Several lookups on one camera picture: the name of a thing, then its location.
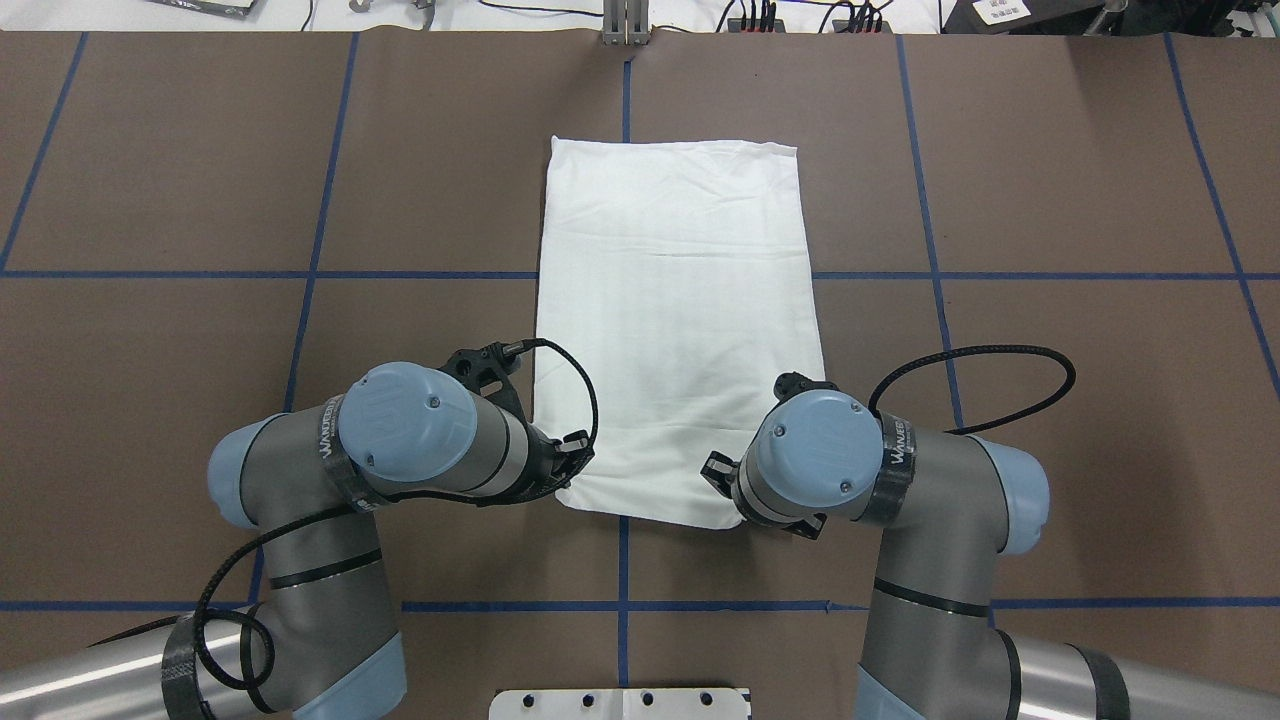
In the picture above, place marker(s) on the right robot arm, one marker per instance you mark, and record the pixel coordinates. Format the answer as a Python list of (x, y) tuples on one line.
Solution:
[(948, 507)]

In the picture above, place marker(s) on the white camera mast base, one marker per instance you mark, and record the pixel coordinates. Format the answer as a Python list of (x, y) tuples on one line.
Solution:
[(623, 703)]

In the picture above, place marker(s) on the white long-sleeve printed shirt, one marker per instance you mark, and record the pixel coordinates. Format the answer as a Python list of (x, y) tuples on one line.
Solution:
[(676, 280)]

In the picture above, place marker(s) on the black box with label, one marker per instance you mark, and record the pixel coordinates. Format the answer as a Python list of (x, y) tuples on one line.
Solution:
[(1001, 17)]

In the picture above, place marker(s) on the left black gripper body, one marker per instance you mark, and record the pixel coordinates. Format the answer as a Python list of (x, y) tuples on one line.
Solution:
[(541, 458)]

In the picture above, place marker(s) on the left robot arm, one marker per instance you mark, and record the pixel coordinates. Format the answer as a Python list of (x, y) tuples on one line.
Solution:
[(300, 619)]

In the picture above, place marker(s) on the orange black connector block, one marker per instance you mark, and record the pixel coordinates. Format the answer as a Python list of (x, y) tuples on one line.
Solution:
[(760, 17)]

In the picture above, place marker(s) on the aluminium frame post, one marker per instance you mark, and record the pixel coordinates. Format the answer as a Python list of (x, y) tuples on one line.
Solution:
[(626, 23)]

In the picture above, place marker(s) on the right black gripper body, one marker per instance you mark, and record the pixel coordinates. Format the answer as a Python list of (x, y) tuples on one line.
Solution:
[(718, 470)]

